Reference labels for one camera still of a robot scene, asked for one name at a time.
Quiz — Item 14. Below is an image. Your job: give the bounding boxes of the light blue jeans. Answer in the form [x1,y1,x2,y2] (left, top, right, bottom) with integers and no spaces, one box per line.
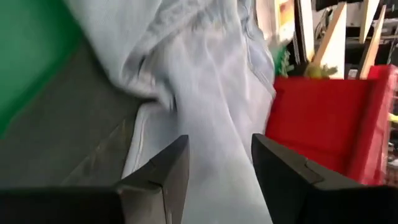
[63,0,277,224]

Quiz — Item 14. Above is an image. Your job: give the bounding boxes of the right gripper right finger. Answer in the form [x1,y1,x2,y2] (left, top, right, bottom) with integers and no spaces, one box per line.
[251,133,398,224]

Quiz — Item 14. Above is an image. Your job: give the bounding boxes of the faded black jeans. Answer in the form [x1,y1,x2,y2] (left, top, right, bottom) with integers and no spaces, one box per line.
[0,40,147,188]

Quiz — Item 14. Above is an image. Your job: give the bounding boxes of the light wooden table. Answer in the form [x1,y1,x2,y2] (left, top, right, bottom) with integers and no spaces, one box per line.
[312,0,388,80]

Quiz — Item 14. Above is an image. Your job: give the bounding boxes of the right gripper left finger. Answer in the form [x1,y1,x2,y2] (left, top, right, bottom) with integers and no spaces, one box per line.
[0,134,190,224]

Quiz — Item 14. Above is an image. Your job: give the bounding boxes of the red plastic laundry basket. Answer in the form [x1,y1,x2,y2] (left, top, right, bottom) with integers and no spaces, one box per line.
[264,64,398,186]

